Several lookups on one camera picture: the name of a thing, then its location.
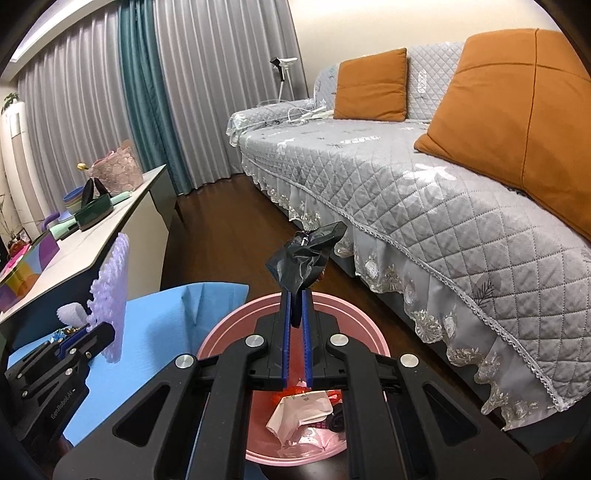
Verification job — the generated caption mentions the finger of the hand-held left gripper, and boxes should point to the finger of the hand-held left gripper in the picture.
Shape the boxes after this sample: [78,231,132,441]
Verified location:
[68,322,116,370]
[21,329,89,370]

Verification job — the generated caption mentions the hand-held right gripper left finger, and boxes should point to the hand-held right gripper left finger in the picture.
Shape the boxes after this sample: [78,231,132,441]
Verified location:
[53,291,293,480]

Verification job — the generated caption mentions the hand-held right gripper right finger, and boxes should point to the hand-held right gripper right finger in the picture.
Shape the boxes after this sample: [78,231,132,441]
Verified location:
[300,288,540,480]

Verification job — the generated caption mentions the pink plastic basin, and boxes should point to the pink plastic basin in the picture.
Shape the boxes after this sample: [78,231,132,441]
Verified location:
[196,288,392,467]

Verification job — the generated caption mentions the red plastic bag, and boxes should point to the red plastic bag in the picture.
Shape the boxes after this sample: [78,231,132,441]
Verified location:
[271,351,342,404]

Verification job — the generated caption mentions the purple foam fruit net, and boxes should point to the purple foam fruit net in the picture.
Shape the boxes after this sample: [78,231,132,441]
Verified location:
[56,232,131,365]

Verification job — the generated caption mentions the white paper bag green print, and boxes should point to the white paper bag green print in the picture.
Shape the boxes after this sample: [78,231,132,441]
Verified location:
[267,391,334,446]

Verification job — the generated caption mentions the black plastic bag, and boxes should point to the black plastic bag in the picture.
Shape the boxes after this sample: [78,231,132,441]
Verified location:
[265,222,348,326]

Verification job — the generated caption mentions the clear plastic wrapper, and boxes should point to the clear plastic wrapper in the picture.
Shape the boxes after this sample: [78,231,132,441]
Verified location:
[277,427,347,455]

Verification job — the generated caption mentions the blue mat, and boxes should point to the blue mat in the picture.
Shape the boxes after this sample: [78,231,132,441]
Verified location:
[7,284,250,446]

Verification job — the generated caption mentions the colourful box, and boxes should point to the colourful box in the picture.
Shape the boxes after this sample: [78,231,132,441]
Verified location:
[0,231,61,315]

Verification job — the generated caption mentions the coffee table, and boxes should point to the coffee table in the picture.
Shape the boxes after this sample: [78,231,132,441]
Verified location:
[0,164,178,352]

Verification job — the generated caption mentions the mint green tray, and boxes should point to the mint green tray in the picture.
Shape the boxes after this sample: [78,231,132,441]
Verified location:
[48,191,133,241]

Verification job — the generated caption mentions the purple plastic item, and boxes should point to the purple plastic item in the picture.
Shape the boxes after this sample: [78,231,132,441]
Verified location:
[39,212,72,232]

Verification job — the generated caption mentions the dark green tin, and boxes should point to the dark green tin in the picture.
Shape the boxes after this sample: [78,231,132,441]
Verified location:
[74,194,115,232]

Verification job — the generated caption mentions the stack of coloured plastic bowls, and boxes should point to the stack of coloured plastic bowls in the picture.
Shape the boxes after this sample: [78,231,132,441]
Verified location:
[62,186,86,215]

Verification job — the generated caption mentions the tall thin potted plant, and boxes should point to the tall thin potted plant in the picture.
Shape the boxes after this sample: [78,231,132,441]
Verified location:
[0,194,14,241]

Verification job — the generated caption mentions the grey quilted sofa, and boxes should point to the grey quilted sofa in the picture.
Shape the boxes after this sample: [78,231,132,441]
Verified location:
[226,41,591,455]

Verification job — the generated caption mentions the pink lace basket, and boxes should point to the pink lace basket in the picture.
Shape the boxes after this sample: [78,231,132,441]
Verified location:
[88,141,144,195]

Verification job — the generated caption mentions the white standing air conditioner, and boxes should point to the white standing air conditioner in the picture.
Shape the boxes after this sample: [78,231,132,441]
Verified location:
[0,99,47,241]

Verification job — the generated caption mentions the grey curtain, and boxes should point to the grey curtain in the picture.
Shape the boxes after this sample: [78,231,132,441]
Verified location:
[16,9,139,185]
[154,0,305,183]

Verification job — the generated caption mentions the teal curtain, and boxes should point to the teal curtain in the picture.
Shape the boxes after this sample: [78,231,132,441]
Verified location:
[117,0,192,195]

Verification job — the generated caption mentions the white floor lamp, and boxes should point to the white floor lamp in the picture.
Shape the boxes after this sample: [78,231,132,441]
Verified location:
[269,56,298,102]

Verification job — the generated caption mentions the orange cushion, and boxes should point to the orange cushion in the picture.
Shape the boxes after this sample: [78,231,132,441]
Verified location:
[414,28,591,241]
[332,47,409,123]

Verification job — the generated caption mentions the white cables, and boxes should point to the white cables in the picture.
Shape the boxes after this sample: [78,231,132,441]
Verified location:
[256,99,334,127]

